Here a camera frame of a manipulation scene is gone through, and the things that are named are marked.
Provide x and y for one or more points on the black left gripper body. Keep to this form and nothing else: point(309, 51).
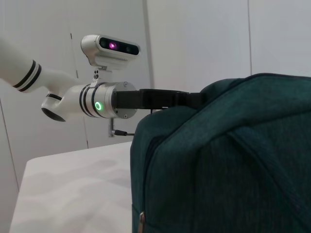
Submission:
point(145, 99)

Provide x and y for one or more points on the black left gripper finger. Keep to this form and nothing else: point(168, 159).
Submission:
point(196, 99)

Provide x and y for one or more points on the dark teal lunch bag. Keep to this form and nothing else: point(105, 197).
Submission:
point(230, 157)

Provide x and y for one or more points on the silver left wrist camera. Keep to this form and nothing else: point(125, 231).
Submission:
point(114, 48)

